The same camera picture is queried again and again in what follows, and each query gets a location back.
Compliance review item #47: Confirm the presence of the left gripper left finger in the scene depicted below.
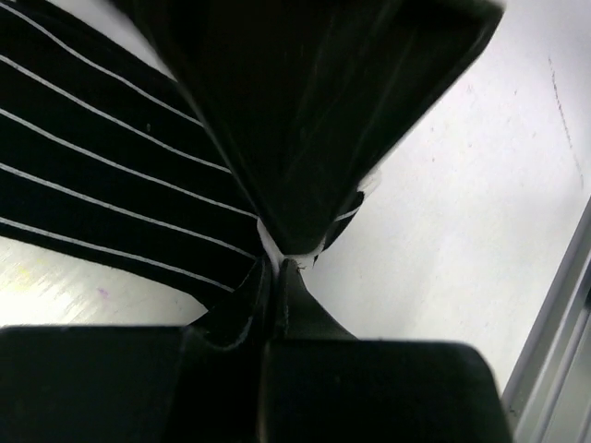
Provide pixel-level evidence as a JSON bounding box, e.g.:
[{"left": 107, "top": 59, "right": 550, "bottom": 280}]
[{"left": 1, "top": 259, "right": 272, "bottom": 442}]

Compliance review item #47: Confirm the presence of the black white-striped sock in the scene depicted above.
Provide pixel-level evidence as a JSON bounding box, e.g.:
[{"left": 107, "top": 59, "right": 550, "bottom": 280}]
[{"left": 0, "top": 0, "right": 380, "bottom": 352}]

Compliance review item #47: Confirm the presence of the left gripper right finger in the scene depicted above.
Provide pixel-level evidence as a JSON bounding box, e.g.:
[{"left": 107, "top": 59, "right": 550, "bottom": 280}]
[{"left": 258, "top": 260, "right": 512, "bottom": 442}]

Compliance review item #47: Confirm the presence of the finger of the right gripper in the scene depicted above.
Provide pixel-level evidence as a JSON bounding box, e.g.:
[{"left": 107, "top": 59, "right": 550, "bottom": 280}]
[{"left": 116, "top": 0, "right": 504, "bottom": 254}]

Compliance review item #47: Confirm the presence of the aluminium mounting rail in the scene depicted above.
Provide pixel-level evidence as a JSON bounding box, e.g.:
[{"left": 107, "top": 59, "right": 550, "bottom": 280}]
[{"left": 502, "top": 207, "right": 590, "bottom": 442}]

